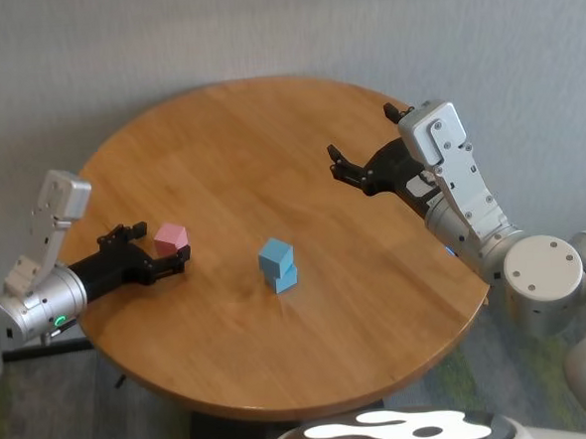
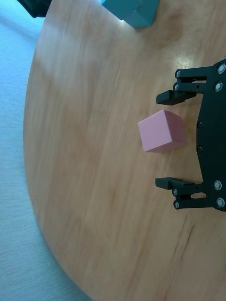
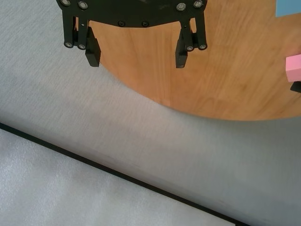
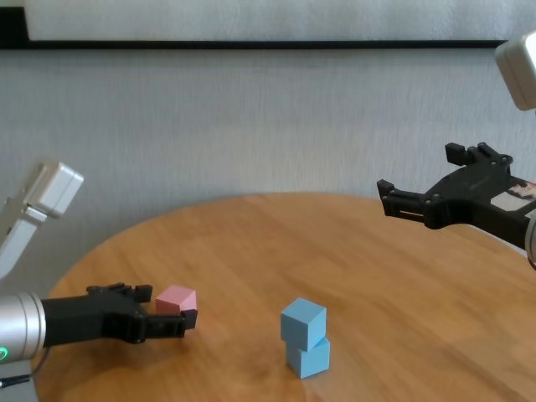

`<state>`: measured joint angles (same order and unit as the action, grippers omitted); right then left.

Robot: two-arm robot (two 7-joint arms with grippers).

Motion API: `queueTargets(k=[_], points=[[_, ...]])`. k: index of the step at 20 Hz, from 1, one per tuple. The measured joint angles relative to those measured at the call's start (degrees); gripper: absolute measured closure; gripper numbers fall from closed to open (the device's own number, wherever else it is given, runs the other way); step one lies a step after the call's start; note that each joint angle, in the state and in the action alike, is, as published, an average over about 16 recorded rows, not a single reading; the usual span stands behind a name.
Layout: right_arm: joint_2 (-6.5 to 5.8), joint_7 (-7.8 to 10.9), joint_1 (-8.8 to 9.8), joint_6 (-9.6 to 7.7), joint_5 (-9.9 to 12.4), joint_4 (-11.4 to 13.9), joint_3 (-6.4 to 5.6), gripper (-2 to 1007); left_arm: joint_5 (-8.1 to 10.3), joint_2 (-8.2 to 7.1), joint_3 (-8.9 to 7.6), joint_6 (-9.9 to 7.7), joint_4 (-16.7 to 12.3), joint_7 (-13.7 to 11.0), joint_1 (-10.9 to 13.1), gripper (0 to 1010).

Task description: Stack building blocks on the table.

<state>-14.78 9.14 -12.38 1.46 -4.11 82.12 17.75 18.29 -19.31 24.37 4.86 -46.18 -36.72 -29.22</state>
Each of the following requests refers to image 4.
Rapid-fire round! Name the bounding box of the black wall rail strip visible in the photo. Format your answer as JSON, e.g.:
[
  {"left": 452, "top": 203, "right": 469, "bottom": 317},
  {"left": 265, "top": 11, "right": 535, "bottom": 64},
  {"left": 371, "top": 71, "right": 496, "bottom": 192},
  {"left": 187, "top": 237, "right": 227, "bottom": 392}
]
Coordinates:
[{"left": 0, "top": 7, "right": 508, "bottom": 52}]

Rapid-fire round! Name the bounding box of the blue cube block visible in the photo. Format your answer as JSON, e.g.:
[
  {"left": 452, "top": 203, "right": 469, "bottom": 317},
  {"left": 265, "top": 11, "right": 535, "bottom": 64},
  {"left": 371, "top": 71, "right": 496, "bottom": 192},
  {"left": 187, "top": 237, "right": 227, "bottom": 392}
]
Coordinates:
[
  {"left": 280, "top": 297, "right": 327, "bottom": 352},
  {"left": 286, "top": 337, "right": 331, "bottom": 380}
]

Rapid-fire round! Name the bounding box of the pink cube block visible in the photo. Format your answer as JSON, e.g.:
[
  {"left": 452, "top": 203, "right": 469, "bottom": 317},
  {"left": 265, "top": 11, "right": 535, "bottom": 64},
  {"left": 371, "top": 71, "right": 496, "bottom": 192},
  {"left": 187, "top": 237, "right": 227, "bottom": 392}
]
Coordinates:
[{"left": 155, "top": 285, "right": 198, "bottom": 315}]

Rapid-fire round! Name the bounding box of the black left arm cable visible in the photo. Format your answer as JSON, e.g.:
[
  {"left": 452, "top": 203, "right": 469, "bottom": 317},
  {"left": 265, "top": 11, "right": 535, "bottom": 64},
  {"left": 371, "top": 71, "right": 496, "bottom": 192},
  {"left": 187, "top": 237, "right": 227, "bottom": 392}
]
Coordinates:
[{"left": 0, "top": 349, "right": 50, "bottom": 389}]

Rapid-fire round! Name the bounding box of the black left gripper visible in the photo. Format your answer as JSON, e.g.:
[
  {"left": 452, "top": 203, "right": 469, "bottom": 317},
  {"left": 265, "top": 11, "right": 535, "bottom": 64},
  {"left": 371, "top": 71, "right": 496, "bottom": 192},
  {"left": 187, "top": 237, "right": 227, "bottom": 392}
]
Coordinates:
[{"left": 41, "top": 282, "right": 199, "bottom": 348}]

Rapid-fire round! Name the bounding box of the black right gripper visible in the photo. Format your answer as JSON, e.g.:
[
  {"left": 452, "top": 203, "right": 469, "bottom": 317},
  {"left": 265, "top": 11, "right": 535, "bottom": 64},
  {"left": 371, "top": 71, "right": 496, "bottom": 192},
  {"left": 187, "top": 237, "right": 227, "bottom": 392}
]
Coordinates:
[{"left": 376, "top": 142, "right": 536, "bottom": 245}]

